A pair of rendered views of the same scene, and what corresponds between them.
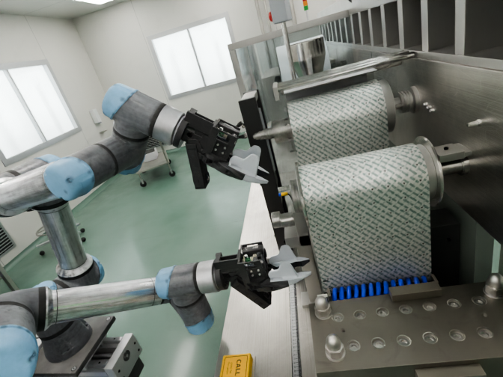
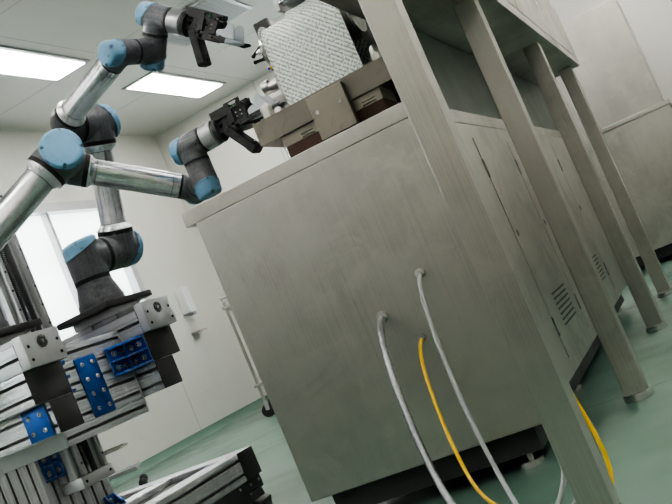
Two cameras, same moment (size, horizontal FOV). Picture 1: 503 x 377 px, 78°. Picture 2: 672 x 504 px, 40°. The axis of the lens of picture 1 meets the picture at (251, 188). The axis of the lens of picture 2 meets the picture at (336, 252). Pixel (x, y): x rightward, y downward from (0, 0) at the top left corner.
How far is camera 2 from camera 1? 225 cm
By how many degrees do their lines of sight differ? 29
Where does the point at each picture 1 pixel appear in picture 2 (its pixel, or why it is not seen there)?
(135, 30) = not seen: hidden behind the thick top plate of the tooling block
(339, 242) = (294, 71)
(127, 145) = (150, 41)
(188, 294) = (192, 147)
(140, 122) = (157, 18)
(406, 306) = not seen: hidden behind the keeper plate
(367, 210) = (304, 37)
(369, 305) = not seen: hidden behind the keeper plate
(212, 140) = (202, 18)
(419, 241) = (349, 53)
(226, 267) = (218, 115)
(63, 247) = (105, 195)
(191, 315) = (196, 170)
